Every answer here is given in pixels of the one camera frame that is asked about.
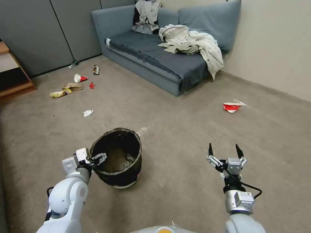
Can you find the dark blue sofa sheet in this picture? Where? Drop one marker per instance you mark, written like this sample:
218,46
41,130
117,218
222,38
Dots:
145,49

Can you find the brown paper bag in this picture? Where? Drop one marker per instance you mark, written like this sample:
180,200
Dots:
72,86

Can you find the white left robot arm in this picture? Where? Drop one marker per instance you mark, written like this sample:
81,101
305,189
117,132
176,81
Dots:
65,194

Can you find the yellow snack wrapper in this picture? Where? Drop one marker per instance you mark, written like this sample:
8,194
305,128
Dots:
60,93

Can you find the blue grey sofa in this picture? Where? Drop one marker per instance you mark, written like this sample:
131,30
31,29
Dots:
150,72

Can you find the white robot front shell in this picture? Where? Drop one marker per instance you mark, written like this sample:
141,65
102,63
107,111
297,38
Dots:
162,229

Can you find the red and white paper cup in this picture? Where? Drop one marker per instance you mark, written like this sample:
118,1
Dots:
80,78

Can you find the white sofa label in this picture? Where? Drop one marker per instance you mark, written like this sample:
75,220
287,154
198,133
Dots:
108,42

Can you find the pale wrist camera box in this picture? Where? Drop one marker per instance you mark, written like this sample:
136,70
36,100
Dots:
81,153
234,166

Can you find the crushed red and white cup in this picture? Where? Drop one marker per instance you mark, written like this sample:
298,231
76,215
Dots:
232,107

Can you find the white crumpled tissue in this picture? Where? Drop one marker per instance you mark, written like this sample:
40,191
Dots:
88,112

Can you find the brown snack wrapper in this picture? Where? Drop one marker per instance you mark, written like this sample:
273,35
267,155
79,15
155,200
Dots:
96,70

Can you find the green plastic bottle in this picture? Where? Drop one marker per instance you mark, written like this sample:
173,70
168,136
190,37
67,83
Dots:
73,64

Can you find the beige crumpled clothes pile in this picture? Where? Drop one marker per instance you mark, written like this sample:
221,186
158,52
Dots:
194,42

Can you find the round white trash can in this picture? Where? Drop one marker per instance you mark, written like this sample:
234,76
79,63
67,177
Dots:
124,186

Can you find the blue grey sofa cushion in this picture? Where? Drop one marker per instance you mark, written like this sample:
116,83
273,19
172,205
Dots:
211,21
167,15

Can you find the black bin liner bag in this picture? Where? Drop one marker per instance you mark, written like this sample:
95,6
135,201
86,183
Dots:
114,178

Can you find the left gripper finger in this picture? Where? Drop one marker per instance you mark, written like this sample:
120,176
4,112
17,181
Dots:
100,158

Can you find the wooden shelf unit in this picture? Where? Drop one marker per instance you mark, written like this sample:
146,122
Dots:
14,77

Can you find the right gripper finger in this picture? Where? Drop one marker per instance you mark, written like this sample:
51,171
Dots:
241,153
213,161

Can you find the grey and black clothes pile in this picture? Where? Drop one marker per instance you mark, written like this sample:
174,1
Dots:
147,17

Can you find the small red wrapper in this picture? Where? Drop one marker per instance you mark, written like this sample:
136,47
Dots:
92,85

